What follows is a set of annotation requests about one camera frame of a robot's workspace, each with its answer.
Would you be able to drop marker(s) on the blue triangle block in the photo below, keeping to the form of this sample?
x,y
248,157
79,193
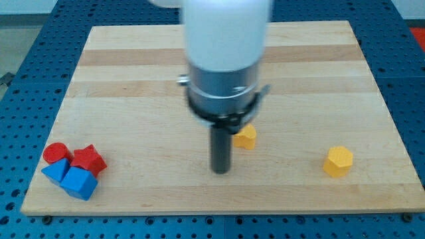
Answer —
x,y
56,172

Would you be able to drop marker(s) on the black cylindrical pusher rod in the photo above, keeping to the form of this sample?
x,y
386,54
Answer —
x,y
220,145

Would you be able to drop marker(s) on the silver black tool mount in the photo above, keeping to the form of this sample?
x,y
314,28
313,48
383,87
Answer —
x,y
224,100

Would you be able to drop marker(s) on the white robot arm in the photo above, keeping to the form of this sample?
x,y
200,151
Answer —
x,y
224,44

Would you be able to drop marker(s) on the blue cube block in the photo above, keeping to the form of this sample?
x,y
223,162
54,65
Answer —
x,y
79,183

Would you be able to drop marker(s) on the yellow hexagon block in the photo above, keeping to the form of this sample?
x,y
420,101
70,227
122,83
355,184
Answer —
x,y
338,161

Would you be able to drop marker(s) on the red cylinder block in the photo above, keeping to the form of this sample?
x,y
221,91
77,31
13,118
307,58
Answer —
x,y
56,152

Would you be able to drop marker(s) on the yellow heart block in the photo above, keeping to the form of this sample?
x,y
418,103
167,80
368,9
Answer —
x,y
246,137

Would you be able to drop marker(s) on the red star block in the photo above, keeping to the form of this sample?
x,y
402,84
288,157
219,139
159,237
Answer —
x,y
89,159

